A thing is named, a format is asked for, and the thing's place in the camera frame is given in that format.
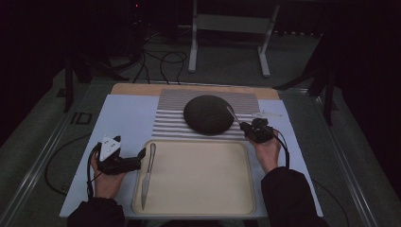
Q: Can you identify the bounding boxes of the looped black floor cables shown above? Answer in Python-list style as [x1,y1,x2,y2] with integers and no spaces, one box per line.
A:
[131,50,188,85]

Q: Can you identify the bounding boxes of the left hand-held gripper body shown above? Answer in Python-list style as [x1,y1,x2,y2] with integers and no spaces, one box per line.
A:
[96,135,141,176]

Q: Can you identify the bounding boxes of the white table sheet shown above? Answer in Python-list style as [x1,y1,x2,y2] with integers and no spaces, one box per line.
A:
[59,94,324,219]

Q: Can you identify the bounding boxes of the metal fork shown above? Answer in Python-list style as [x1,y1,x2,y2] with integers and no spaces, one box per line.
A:
[226,106,244,126]

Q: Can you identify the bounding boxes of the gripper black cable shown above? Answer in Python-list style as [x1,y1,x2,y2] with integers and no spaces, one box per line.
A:
[270,127,291,169]
[86,143,103,200]

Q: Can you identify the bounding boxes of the person's left hand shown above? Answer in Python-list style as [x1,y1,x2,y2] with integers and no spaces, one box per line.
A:
[90,154,127,200]

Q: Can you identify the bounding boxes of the grey metal stand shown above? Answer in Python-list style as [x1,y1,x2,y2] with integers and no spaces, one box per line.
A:
[187,0,281,79]

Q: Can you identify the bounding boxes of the person's right hand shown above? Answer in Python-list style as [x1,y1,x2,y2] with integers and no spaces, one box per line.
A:
[249,137,282,174]

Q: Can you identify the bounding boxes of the black textured plate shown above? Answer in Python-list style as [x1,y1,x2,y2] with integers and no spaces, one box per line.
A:
[183,95,235,136]

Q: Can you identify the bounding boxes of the metal table knife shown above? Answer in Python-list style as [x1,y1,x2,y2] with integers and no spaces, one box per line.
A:
[140,142,157,211]

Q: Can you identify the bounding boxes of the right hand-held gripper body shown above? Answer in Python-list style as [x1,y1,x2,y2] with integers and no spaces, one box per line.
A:
[249,110,284,144]

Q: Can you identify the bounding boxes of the metal floor rail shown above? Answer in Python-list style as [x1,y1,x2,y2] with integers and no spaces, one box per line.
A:
[277,88,401,227]
[0,81,93,227]

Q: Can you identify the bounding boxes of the dark tripod stand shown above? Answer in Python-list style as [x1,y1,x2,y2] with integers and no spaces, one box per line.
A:
[62,53,131,114]
[273,31,337,127]

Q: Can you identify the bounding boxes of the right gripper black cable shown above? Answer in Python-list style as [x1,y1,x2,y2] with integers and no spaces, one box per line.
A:
[270,127,291,169]

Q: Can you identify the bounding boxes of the beige plastic tray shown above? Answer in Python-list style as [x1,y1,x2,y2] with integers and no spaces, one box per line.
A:
[131,139,256,217]

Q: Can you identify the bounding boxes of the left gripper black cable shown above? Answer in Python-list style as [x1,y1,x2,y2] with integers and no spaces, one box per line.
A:
[86,143,103,200]

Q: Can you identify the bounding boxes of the black floor cable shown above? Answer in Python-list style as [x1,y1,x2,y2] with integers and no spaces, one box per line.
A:
[311,179,350,227]
[44,133,93,197]

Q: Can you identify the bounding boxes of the striped placemat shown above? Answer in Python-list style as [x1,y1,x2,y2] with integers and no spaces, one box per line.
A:
[150,88,263,141]

